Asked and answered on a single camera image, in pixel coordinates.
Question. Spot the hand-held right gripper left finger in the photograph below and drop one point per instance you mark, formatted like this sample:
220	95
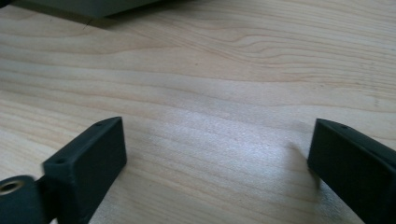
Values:
84	161

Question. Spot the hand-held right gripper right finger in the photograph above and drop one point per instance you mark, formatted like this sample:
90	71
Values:
355	168

